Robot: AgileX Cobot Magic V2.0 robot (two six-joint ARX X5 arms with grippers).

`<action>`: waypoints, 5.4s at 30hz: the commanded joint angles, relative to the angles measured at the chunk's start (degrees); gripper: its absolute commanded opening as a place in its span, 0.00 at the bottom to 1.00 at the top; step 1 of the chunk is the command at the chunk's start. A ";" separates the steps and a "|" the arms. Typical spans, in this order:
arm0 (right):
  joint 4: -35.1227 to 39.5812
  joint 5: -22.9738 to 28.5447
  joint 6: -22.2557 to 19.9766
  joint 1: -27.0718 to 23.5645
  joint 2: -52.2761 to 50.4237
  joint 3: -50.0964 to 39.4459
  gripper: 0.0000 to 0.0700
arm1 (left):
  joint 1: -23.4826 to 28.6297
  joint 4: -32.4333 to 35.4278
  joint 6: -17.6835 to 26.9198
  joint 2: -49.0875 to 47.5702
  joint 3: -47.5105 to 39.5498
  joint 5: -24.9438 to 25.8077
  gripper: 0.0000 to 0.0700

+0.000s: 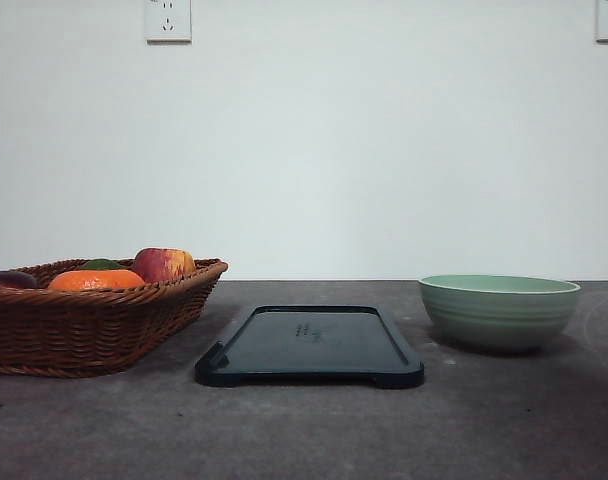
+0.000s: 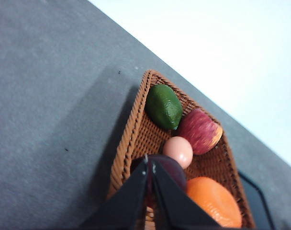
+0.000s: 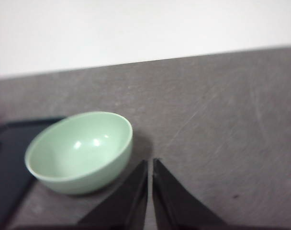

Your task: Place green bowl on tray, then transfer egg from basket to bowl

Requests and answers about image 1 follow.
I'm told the light green ceramic bowl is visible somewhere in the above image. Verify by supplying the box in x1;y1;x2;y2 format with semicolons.
418;273;582;352

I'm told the brown wicker basket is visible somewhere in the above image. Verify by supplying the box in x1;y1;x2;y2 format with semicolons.
0;258;228;378

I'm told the dark blue rectangular tray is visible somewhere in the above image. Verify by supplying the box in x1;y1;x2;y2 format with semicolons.
195;305;425;389

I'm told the red yellow apple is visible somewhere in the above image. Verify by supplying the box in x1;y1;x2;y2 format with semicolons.
134;247;196;283

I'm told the green avocado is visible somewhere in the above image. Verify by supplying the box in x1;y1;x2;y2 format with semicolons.
80;258;125;270

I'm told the orange fruit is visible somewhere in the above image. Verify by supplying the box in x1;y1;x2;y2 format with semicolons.
47;269;146;290

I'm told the dark purple fruit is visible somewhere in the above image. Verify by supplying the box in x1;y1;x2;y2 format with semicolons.
0;270;38;289

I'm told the white wall socket left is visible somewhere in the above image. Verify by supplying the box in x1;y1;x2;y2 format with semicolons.
144;0;193;47

